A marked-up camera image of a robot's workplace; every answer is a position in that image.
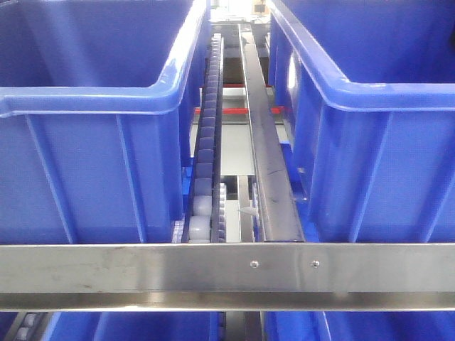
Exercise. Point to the steel divider rail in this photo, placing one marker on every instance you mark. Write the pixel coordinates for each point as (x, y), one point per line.
(278, 215)

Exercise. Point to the roller conveyor track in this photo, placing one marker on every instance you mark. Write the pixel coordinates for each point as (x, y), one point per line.
(202, 220)

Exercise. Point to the lower blue bin right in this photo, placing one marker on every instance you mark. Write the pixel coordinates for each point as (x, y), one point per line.
(305, 325)

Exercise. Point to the big blue bin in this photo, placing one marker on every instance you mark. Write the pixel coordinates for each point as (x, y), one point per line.
(97, 101)
(366, 89)

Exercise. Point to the big blue bin right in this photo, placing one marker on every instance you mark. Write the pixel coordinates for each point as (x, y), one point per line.
(366, 89)

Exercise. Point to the big blue bin left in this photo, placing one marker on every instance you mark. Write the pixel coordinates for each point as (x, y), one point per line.
(97, 101)

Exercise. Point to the steel front shelf rail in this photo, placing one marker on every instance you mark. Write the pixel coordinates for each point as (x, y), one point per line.
(245, 276)

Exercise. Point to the lower blue bin left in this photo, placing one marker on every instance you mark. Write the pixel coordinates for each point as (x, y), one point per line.
(134, 326)

